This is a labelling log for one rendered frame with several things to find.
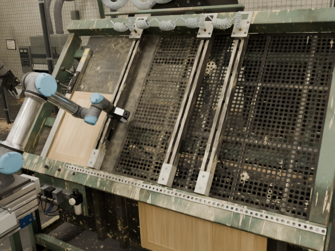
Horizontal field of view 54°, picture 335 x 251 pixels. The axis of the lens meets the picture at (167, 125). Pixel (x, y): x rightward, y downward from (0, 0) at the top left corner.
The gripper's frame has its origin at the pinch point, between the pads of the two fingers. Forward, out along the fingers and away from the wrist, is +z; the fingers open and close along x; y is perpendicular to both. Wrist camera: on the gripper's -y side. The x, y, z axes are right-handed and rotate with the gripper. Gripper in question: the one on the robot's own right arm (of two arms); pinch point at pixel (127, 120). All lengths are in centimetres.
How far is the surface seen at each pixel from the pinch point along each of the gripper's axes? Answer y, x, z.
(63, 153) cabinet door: 45, 32, 0
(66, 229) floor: 86, 89, 80
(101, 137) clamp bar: 12.5, 16.4, -4.3
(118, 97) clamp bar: 10.2, -14.1, -4.9
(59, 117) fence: 61, 6, -2
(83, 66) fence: 60, -40, -1
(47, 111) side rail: 84, 1, 3
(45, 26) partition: 309, -179, 118
